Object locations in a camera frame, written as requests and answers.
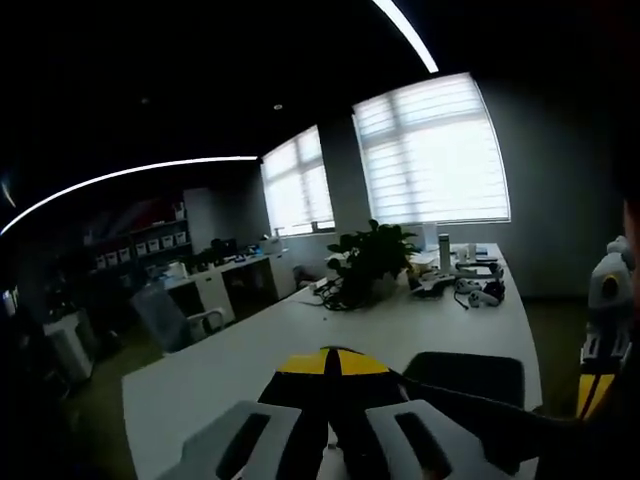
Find tangled dark cables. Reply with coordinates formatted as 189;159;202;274
309;278;362;312

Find green potted plant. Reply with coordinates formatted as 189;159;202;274
327;219;421;311

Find white cabinet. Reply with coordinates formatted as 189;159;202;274
42;309;99;384

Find ceiling light strip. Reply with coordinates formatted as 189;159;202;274
372;0;440;74
0;155;259;236

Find grey towel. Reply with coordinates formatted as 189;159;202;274
402;351;526;411

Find white counter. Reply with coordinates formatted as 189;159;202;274
164;249;297;326

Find shelving with white bins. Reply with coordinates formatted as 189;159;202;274
82;199;194;274

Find white printer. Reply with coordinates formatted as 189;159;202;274
258;234;287;257

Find person's dark clothing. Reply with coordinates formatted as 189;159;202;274
414;384;640;480

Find white office chair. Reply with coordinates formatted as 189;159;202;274
130;282;226;354

